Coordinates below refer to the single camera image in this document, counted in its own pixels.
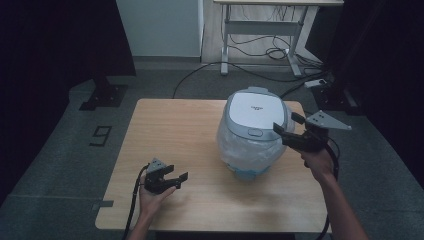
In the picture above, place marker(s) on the person's right hand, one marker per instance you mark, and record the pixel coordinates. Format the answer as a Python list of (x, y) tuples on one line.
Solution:
[(321, 163)]

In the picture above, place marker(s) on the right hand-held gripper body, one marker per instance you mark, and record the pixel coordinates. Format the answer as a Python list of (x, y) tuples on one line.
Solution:
[(311, 141)]

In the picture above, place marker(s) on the white grey rice cooker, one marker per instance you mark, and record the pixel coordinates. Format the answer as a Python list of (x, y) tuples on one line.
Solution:
[(255, 111)]

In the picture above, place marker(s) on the clear plastic bag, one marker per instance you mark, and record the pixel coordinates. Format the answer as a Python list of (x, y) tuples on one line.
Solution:
[(248, 153)]

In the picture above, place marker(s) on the black stand base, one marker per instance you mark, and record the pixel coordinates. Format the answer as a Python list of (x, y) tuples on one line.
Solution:
[(335, 98), (105, 95)]

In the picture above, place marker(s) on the white power strip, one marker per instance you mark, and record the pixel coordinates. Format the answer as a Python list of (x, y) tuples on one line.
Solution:
[(315, 83)]

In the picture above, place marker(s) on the person's left hand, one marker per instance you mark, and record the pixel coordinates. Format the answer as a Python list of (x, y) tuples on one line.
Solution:
[(151, 201)]

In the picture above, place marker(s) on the grey tape strip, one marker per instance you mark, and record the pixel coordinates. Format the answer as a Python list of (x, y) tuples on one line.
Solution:
[(103, 204)]

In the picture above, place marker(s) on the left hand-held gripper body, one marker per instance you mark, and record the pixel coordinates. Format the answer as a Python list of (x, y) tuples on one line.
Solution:
[(155, 181)]

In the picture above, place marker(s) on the dark curtain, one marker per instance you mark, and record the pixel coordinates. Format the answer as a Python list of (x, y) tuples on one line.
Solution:
[(56, 36), (383, 53)]

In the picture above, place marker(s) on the white metal frame desk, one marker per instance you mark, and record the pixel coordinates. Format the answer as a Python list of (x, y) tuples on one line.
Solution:
[(260, 27)]

